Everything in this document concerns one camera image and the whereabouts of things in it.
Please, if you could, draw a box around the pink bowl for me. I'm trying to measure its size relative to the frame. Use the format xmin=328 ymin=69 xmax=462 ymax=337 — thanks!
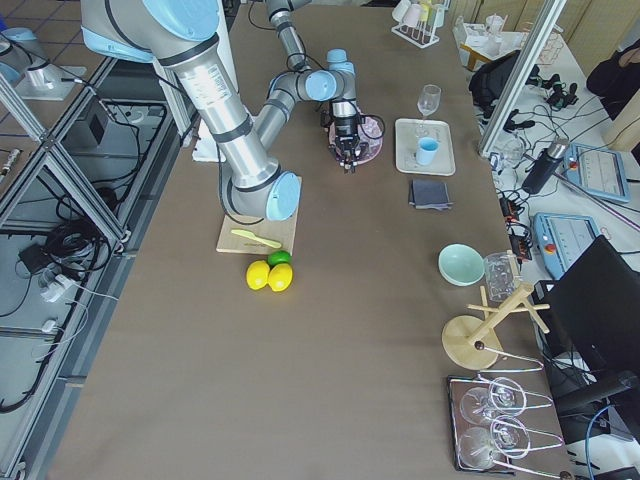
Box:
xmin=327 ymin=116 xmax=384 ymax=167

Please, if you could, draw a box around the aluminium frame post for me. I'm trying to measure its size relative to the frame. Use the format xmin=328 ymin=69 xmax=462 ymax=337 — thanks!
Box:
xmin=478 ymin=0 xmax=566 ymax=158

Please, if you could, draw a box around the grey folded cloth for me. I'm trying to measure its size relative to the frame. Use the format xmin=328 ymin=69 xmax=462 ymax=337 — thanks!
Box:
xmin=408 ymin=179 xmax=453 ymax=211

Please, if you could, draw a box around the upper whole lemon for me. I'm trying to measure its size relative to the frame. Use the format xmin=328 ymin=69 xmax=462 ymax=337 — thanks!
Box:
xmin=245 ymin=260 xmax=271 ymax=290

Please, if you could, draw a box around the light blue cup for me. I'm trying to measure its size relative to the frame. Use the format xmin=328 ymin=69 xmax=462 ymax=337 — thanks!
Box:
xmin=415 ymin=137 xmax=439 ymax=166

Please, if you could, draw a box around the black thermos bottle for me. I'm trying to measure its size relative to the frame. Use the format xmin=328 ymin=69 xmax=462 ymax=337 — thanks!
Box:
xmin=522 ymin=137 xmax=570 ymax=195

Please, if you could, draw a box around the glass jar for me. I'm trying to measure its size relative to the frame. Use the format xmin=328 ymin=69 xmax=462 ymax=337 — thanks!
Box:
xmin=484 ymin=251 xmax=520 ymax=302

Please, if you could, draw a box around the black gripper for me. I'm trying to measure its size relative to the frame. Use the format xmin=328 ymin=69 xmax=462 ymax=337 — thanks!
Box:
xmin=320 ymin=112 xmax=370 ymax=173

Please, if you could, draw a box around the blue teach pendant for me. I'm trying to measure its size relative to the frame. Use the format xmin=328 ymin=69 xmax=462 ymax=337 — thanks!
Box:
xmin=564 ymin=143 xmax=631 ymax=204
xmin=532 ymin=212 xmax=598 ymax=280

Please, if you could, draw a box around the wooden cutting board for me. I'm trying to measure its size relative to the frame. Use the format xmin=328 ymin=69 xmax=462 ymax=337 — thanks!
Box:
xmin=216 ymin=170 xmax=301 ymax=254

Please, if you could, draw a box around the pile of clear ice cubes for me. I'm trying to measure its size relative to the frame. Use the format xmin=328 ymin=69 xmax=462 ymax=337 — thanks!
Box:
xmin=361 ymin=118 xmax=383 ymax=156

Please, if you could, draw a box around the green lime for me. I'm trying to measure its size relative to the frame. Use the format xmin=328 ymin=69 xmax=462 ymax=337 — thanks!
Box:
xmin=267 ymin=250 xmax=291 ymax=267

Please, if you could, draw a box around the wooden mug tree stand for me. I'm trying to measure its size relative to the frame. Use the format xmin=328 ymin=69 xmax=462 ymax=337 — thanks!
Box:
xmin=441 ymin=249 xmax=551 ymax=370

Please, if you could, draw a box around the black tray with glasses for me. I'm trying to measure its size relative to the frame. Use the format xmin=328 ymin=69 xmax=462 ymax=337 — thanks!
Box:
xmin=447 ymin=376 xmax=572 ymax=479

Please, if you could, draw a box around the yellow plastic knife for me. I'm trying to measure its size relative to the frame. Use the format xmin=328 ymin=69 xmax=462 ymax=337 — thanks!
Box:
xmin=231 ymin=229 xmax=282 ymax=249

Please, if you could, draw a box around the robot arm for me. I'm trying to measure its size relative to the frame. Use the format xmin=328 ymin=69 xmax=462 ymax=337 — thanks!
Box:
xmin=254 ymin=1 xmax=360 ymax=150
xmin=81 ymin=1 xmax=369 ymax=221

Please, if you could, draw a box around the clear wine glass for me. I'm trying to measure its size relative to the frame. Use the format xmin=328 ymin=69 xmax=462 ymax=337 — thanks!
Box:
xmin=414 ymin=84 xmax=442 ymax=138

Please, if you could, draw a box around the lower whole lemon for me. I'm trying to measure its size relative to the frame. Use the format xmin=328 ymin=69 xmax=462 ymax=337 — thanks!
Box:
xmin=268 ymin=263 xmax=293 ymax=292

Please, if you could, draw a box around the green bowl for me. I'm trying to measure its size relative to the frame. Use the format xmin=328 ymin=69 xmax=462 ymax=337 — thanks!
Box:
xmin=438 ymin=244 xmax=484 ymax=286

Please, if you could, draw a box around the black monitor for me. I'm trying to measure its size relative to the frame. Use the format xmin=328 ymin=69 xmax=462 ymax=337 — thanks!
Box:
xmin=548 ymin=236 xmax=639 ymax=373

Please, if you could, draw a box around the cream rabbit tray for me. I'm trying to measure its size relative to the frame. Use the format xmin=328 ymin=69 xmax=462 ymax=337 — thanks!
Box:
xmin=395 ymin=118 xmax=456 ymax=176

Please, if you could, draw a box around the white wire cup rack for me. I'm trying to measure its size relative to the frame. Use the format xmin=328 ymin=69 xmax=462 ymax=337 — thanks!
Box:
xmin=391 ymin=0 xmax=450 ymax=49

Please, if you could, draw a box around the whole lemon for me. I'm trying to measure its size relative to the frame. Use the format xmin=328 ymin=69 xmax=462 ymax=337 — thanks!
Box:
xmin=245 ymin=260 xmax=271 ymax=290
xmin=268 ymin=263 xmax=293 ymax=292

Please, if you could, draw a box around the person in dark clothes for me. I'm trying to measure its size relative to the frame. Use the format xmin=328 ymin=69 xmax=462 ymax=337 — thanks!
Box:
xmin=586 ymin=40 xmax=639 ymax=119

